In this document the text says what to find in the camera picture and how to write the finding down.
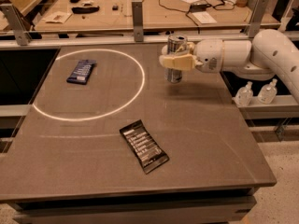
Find silver redbull can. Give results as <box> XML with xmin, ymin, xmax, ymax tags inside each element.
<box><xmin>164</xmin><ymin>34</ymin><xmax>187</xmax><ymax>84</ymax></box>

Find white paper card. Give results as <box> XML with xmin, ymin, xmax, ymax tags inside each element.
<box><xmin>192</xmin><ymin>11</ymin><xmax>217</xmax><ymax>24</ymax></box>

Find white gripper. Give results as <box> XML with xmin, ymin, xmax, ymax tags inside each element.
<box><xmin>159</xmin><ymin>39</ymin><xmax>224</xmax><ymax>73</ymax></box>

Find right metal bracket post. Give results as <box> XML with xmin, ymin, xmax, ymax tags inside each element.
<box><xmin>245</xmin><ymin>0</ymin><xmax>269</xmax><ymax>38</ymax></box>

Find clear sanitizer bottle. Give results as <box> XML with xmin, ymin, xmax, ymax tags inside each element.
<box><xmin>258</xmin><ymin>78</ymin><xmax>278</xmax><ymax>104</ymax></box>
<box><xmin>235</xmin><ymin>81</ymin><xmax>253</xmax><ymax>106</ymax></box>

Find black rxbar chocolate wrapper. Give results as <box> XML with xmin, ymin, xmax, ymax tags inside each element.
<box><xmin>120</xmin><ymin>119</ymin><xmax>169</xmax><ymax>175</ymax></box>

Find small black block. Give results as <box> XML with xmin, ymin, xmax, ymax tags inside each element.
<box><xmin>112</xmin><ymin>5</ymin><xmax>119</xmax><ymax>10</ymax></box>

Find black flat device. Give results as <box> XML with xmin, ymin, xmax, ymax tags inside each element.
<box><xmin>71</xmin><ymin>7</ymin><xmax>100</xmax><ymax>14</ymax></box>

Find clear sanitizer bottle right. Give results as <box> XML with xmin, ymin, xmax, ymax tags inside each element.
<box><xmin>258</xmin><ymin>78</ymin><xmax>278</xmax><ymax>104</ymax></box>

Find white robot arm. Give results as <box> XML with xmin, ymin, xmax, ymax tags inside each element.
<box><xmin>159</xmin><ymin>29</ymin><xmax>299</xmax><ymax>102</ymax></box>

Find blue rxbar wrapper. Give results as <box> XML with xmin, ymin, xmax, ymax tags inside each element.
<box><xmin>66</xmin><ymin>60</ymin><xmax>96</xmax><ymax>85</ymax></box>

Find clear sanitizer bottle left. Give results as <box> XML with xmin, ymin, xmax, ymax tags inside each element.
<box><xmin>235</xmin><ymin>81</ymin><xmax>253</xmax><ymax>106</ymax></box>

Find wooden background desk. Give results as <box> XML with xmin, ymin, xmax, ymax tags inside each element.
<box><xmin>32</xmin><ymin>0</ymin><xmax>281</xmax><ymax>35</ymax></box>

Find middle metal bracket post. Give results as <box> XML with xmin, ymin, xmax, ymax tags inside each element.
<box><xmin>132</xmin><ymin>0</ymin><xmax>144</xmax><ymax>42</ymax></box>

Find metal bracket post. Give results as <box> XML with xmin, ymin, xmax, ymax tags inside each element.
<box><xmin>245</xmin><ymin>0</ymin><xmax>269</xmax><ymax>38</ymax></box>
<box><xmin>0</xmin><ymin>3</ymin><xmax>31</xmax><ymax>46</ymax></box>
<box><xmin>132</xmin><ymin>0</ymin><xmax>144</xmax><ymax>42</ymax></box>

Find left metal bracket post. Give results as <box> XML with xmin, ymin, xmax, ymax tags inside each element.
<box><xmin>0</xmin><ymin>3</ymin><xmax>31</xmax><ymax>46</ymax></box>

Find black cable on desk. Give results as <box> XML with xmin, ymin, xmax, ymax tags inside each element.
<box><xmin>157</xmin><ymin>0</ymin><xmax>235</xmax><ymax>27</ymax></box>

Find beige paper packet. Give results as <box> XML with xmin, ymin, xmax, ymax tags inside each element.
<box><xmin>43</xmin><ymin>11</ymin><xmax>71</xmax><ymax>23</ymax></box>

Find black power adapter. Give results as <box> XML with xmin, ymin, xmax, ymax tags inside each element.
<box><xmin>190</xmin><ymin>3</ymin><xmax>207</xmax><ymax>12</ymax></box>

